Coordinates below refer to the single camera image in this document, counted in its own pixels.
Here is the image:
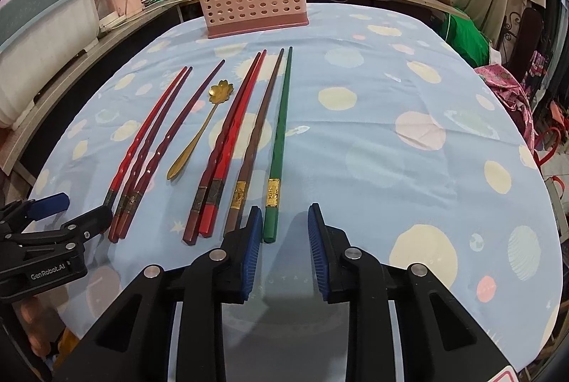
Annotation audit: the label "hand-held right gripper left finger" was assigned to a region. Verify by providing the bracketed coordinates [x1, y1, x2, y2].
[53, 205, 264, 382]

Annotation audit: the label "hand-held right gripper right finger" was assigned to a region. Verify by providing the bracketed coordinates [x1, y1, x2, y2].
[308, 203, 516, 382]

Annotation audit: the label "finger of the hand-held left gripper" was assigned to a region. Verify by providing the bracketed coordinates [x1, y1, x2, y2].
[0, 205, 113, 256]
[0, 193, 70, 228]

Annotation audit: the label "dark red chopstick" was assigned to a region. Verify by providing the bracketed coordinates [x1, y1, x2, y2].
[182, 52, 263, 247]
[123, 60, 227, 238]
[116, 66, 193, 241]

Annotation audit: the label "green chopstick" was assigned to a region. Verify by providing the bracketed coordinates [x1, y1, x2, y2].
[262, 46, 294, 244]

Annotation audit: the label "brown chopstick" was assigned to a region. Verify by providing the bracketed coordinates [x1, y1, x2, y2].
[222, 48, 285, 237]

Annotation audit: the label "gold flower spoon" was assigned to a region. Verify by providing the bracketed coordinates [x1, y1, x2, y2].
[166, 80, 235, 182]

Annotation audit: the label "blue planet print tablecloth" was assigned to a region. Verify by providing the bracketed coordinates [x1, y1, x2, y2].
[27, 2, 561, 382]

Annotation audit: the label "white plastic storage bin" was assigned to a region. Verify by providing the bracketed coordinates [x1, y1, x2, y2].
[0, 0, 101, 129]

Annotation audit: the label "pink patterned cloth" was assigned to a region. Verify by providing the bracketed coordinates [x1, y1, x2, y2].
[473, 62, 541, 152]

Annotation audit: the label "red bag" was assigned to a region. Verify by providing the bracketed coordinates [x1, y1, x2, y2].
[533, 97, 566, 209]

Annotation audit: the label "green cloth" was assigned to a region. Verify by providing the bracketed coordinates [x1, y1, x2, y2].
[440, 6, 490, 67]

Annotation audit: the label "dark metal chair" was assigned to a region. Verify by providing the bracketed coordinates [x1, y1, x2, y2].
[498, 6, 545, 67]

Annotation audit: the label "hanging clothes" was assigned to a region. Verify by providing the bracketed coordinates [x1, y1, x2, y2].
[542, 0, 569, 76]

